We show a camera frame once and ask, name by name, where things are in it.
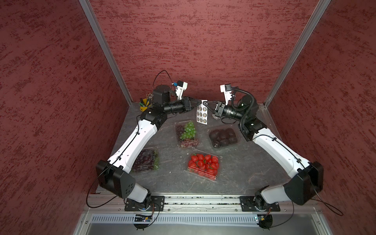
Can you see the yellow pen cup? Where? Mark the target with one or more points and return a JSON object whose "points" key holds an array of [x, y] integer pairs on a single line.
{"points": [[144, 104]]}

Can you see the pens in cup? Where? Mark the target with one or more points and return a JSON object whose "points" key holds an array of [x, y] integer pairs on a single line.
{"points": [[150, 97]]}

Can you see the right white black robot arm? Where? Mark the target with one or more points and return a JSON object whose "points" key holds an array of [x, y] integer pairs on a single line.
{"points": [[306, 178]]}

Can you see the left aluminium corner post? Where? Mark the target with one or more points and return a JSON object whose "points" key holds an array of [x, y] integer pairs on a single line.
{"points": [[90, 15]]}

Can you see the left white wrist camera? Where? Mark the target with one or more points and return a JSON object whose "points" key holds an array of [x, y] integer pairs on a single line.
{"points": [[180, 87]]}

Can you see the aluminium corner post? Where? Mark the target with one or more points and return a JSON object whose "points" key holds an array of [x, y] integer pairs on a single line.
{"points": [[90, 15], [309, 28]]}

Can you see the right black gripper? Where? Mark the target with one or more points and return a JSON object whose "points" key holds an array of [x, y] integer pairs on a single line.
{"points": [[218, 112]]}

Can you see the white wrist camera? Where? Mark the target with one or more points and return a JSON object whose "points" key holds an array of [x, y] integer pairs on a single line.
{"points": [[226, 89], [180, 87]]}

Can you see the dark grapes clear box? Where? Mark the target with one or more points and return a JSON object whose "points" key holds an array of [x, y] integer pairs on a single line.
{"points": [[147, 160]]}

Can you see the strawberries clear box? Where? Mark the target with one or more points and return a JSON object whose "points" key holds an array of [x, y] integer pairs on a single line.
{"points": [[204, 165]]}

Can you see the mixed grapes clear box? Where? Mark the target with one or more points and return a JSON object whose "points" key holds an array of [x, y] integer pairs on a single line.
{"points": [[186, 134]]}

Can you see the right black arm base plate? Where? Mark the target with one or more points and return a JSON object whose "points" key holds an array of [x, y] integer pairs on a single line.
{"points": [[246, 203]]}

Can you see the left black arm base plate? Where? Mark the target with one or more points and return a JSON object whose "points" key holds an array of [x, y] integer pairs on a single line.
{"points": [[152, 203]]}

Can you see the dark plums clear box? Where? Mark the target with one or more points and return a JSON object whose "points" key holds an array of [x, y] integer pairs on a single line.
{"points": [[222, 137]]}

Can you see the front aluminium rail frame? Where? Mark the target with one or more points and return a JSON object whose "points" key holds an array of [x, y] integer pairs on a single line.
{"points": [[206, 210]]}

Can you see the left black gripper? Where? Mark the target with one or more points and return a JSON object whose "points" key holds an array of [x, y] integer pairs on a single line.
{"points": [[186, 104]]}

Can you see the right aluminium corner post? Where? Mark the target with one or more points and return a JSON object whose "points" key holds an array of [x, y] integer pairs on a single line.
{"points": [[309, 28]]}

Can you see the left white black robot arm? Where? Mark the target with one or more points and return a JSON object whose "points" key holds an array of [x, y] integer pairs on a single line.
{"points": [[113, 174]]}

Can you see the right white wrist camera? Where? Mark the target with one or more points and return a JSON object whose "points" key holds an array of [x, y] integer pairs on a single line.
{"points": [[226, 89]]}

